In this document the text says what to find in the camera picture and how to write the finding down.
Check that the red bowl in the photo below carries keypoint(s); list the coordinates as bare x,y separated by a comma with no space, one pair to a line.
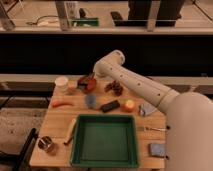
91,86

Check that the dish brush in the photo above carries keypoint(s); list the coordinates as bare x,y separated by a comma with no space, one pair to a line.
83,81

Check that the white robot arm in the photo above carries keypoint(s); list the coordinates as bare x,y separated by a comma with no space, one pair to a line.
189,115

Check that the brown grape bunch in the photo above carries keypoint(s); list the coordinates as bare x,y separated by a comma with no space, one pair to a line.
115,86

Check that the blue plastic cup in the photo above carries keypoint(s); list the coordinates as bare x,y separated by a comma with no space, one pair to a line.
90,100

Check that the black rectangular block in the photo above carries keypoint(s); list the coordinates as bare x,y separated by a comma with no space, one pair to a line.
110,106

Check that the red yellow apple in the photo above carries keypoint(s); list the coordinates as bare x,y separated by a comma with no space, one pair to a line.
129,105

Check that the grey crumpled cloth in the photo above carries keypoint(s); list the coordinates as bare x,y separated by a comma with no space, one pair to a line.
146,109

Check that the white cup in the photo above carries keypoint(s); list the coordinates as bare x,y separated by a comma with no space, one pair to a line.
62,83

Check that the orange carrot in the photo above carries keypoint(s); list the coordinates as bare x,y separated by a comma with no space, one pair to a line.
56,104

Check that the green plastic tray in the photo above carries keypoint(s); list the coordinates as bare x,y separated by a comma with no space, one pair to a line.
105,141

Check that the metal fork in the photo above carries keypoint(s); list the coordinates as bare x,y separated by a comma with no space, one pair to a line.
154,129

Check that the blue sponge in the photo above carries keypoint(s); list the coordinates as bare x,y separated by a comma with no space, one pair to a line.
157,150

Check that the metal cup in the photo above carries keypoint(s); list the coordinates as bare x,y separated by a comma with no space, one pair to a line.
46,144

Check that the black chair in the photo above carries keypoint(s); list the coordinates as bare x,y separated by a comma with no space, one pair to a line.
20,157

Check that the wooden handled knife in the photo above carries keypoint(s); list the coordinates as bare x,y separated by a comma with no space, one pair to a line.
69,131

